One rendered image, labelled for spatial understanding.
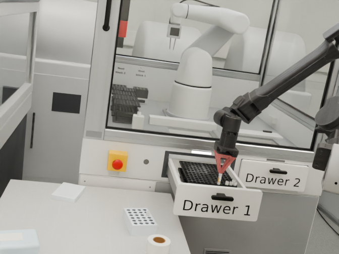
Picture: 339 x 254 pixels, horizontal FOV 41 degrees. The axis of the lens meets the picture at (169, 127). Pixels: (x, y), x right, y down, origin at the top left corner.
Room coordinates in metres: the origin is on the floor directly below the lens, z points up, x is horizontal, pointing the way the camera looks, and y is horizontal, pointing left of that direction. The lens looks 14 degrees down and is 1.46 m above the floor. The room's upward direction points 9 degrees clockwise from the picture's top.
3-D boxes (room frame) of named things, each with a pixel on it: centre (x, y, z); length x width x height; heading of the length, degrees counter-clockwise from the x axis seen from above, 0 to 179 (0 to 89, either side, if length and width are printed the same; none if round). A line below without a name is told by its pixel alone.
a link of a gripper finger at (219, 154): (1.51, -0.20, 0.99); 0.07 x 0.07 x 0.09; 8
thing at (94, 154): (2.20, -0.10, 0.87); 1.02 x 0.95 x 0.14; 100
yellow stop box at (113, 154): (1.64, 0.18, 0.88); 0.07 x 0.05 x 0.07; 100
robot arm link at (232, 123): (1.52, -0.21, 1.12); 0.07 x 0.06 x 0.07; 20
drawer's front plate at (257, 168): (1.77, -0.45, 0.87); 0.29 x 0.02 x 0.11; 100
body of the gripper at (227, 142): (1.51, -0.21, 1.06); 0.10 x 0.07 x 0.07; 8
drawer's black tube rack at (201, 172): (1.60, -0.16, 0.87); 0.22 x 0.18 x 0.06; 10
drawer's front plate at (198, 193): (1.40, -0.20, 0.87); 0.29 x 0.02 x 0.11; 100
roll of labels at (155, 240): (1.22, -0.02, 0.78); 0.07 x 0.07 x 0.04
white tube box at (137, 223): (1.36, 0.05, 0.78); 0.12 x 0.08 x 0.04; 21
